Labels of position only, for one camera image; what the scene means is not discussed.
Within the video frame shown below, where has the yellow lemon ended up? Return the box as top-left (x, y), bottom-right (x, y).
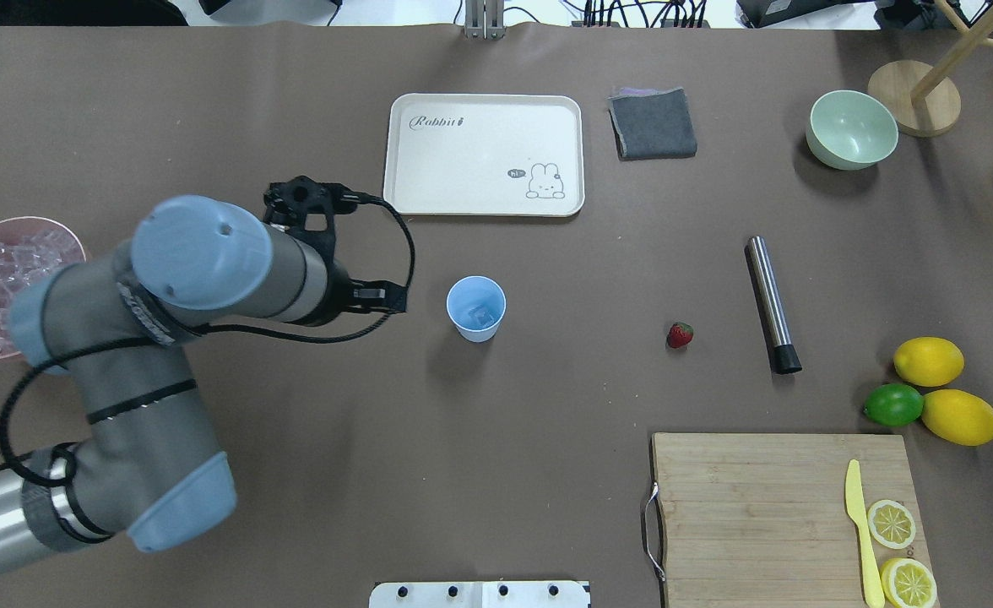
top-left (892, 336), bottom-right (966, 386)
top-left (921, 388), bottom-right (993, 447)

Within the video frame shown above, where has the green lime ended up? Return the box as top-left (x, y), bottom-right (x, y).
top-left (863, 383), bottom-right (925, 427)

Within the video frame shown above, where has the aluminium frame post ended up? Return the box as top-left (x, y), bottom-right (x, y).
top-left (462, 0), bottom-right (507, 40)

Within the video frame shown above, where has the yellow plastic knife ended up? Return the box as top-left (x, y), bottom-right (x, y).
top-left (844, 459), bottom-right (886, 607)

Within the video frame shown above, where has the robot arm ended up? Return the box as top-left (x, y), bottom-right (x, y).
top-left (0, 187), bottom-right (407, 576)

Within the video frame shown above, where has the lemon slice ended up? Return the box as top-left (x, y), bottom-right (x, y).
top-left (880, 558), bottom-right (939, 607)
top-left (866, 499), bottom-right (917, 550)

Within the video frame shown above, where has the wooden cutting board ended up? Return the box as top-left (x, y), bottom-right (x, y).
top-left (648, 432), bottom-right (931, 607)

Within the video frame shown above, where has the cream rabbit tray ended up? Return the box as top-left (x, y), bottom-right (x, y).
top-left (383, 93), bottom-right (585, 218)

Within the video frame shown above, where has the mint green bowl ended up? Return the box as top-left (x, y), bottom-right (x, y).
top-left (805, 90), bottom-right (899, 171)

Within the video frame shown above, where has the grey folded cloth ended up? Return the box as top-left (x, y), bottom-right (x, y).
top-left (607, 86), bottom-right (698, 161)

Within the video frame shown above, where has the red strawberry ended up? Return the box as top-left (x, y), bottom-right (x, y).
top-left (665, 322), bottom-right (696, 350)

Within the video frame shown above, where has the steel muddler black tip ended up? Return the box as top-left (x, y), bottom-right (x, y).
top-left (745, 235), bottom-right (804, 376)

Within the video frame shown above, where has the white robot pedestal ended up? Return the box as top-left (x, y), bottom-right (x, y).
top-left (368, 580), bottom-right (592, 607)

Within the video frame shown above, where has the light blue plastic cup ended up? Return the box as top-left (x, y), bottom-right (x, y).
top-left (446, 274), bottom-right (507, 343)

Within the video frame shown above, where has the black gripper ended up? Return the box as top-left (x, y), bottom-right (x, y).
top-left (319, 258), bottom-right (409, 326)

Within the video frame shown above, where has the wooden cup tree stand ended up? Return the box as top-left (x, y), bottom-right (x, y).
top-left (867, 1), bottom-right (993, 138)

